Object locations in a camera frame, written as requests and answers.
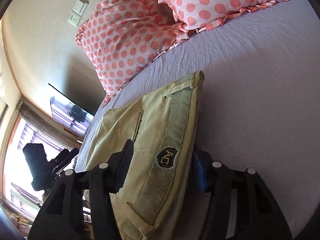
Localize white wall outlet plate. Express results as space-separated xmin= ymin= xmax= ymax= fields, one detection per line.
xmin=68 ymin=0 xmax=88 ymax=27

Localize black flat screen television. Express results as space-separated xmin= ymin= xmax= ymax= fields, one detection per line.
xmin=49 ymin=84 xmax=93 ymax=137

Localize lavender bed sheet mattress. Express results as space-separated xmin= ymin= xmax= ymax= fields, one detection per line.
xmin=76 ymin=0 xmax=319 ymax=236

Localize beige khaki pants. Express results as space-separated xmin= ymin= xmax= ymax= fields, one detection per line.
xmin=85 ymin=71 xmax=204 ymax=239

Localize brown window curtain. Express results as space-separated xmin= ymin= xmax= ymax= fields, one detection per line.
xmin=17 ymin=101 xmax=81 ymax=150

